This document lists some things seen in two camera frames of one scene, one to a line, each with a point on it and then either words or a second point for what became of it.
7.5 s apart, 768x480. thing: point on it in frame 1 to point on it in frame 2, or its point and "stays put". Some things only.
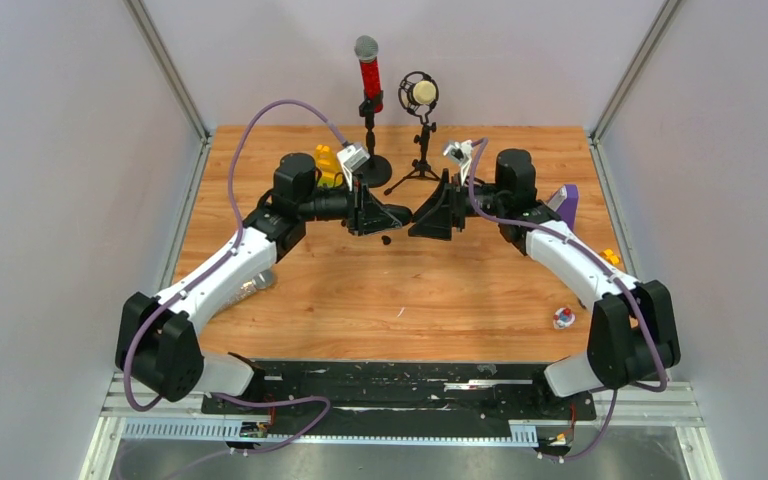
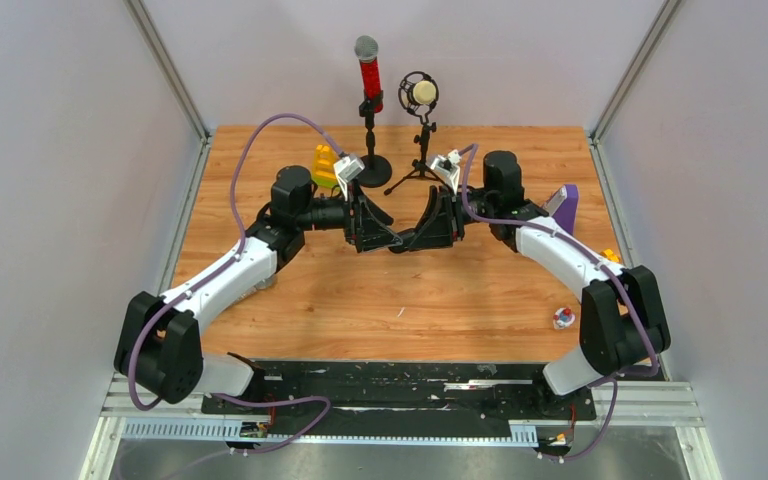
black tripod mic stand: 421,168 stays put
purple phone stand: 569,208 stays put
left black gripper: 366,215 to 366,227
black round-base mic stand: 379,169 stays put
